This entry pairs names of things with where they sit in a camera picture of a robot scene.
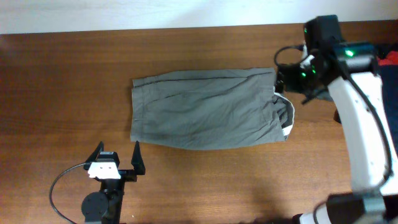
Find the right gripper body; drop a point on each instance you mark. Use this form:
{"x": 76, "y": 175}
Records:
{"x": 300, "y": 80}

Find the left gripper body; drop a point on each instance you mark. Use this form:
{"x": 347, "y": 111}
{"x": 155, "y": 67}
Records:
{"x": 127, "y": 176}

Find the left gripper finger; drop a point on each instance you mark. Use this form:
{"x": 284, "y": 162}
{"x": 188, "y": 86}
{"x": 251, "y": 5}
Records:
{"x": 93, "y": 156}
{"x": 137, "y": 160}

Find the grey shorts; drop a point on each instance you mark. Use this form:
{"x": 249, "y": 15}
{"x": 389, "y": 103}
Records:
{"x": 210, "y": 109}

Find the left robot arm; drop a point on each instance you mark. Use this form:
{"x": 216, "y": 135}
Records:
{"x": 104, "y": 206}

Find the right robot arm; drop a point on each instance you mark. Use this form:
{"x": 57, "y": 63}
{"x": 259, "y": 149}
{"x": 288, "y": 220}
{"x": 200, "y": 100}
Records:
{"x": 349, "y": 73}

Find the dark blue garment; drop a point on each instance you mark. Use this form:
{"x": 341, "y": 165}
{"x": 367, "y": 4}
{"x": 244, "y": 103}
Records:
{"x": 388, "y": 74}

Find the red garment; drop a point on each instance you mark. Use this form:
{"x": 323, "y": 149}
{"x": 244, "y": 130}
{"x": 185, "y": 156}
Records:
{"x": 390, "y": 59}

